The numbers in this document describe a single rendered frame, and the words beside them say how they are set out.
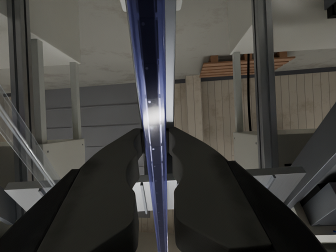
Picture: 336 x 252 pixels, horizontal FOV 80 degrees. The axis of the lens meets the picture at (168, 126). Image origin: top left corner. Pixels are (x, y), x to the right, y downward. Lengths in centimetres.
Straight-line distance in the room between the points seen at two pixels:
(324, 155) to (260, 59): 30
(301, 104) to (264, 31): 403
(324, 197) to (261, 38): 42
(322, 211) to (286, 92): 407
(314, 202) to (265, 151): 16
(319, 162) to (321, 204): 13
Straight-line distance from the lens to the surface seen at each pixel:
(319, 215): 61
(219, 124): 425
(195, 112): 398
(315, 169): 51
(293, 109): 460
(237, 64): 105
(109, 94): 466
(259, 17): 67
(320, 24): 97
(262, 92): 61
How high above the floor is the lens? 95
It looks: level
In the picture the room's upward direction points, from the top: 177 degrees clockwise
